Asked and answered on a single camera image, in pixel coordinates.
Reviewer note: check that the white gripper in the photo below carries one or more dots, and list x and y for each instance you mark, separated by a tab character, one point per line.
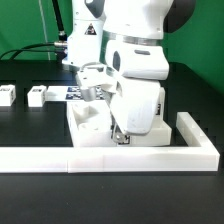
133	105

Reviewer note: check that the white square tabletop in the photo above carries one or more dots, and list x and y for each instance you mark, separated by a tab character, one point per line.
90	126

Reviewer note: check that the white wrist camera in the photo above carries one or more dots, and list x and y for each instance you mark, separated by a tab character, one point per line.
92	75

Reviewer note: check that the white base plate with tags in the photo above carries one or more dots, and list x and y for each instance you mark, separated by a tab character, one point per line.
72	93

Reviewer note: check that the white L-shaped obstacle wall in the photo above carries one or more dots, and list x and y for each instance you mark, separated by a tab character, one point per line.
198	155

